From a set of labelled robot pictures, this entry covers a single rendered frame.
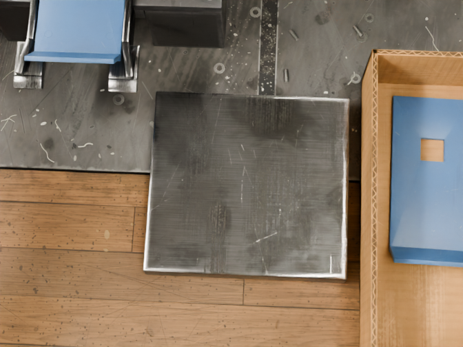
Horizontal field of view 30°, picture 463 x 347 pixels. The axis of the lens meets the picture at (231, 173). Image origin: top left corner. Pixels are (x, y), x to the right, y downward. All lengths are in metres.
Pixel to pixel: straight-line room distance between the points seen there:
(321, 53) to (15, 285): 0.34
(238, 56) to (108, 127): 0.13
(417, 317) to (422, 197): 0.10
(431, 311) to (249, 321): 0.15
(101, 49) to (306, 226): 0.22
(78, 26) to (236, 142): 0.16
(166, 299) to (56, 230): 0.11
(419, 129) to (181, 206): 0.22
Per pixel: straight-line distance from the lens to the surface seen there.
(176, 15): 0.74
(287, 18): 0.81
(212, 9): 0.73
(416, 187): 0.76
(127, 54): 0.71
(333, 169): 0.74
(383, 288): 0.74
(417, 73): 0.77
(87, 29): 0.72
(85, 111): 0.79
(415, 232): 0.75
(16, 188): 0.78
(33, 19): 0.73
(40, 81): 0.72
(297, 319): 0.74
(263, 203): 0.73
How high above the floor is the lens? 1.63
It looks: 75 degrees down
